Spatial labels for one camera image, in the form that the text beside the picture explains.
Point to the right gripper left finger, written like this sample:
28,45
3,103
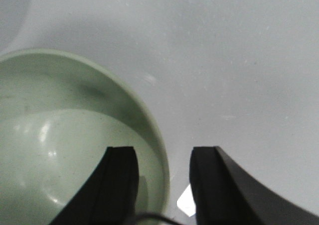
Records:
109,195

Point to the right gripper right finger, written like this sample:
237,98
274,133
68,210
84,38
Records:
225,194

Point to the green bowl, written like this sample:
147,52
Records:
59,113

